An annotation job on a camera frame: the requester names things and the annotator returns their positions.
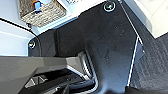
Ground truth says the green ringed round button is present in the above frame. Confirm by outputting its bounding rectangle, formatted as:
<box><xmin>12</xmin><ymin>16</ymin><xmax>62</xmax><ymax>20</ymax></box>
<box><xmin>103</xmin><ymin>0</ymin><xmax>117</xmax><ymax>13</ymax></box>

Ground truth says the thick grey robot torso limb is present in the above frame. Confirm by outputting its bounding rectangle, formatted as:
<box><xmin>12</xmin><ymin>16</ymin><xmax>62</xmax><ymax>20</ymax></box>
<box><xmin>0</xmin><ymin>51</ymin><xmax>101</xmax><ymax>94</ymax></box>

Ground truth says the small round base socket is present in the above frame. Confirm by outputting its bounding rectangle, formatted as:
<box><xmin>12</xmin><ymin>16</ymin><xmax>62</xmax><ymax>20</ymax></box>
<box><xmin>28</xmin><ymin>40</ymin><xmax>37</xmax><ymax>49</ymax></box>

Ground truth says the woven wicker basket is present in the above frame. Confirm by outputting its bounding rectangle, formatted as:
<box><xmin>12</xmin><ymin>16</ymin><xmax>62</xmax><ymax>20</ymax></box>
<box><xmin>17</xmin><ymin>0</ymin><xmax>68</xmax><ymax>28</ymax></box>

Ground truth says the blue capped bottle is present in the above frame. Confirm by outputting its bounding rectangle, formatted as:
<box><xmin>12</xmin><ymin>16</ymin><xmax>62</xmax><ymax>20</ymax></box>
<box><xmin>31</xmin><ymin>0</ymin><xmax>44</xmax><ymax>14</ymax></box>

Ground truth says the white wardrobe cabinet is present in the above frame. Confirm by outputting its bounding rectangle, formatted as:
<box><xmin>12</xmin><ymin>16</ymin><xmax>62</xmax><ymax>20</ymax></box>
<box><xmin>0</xmin><ymin>0</ymin><xmax>81</xmax><ymax>58</ymax></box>

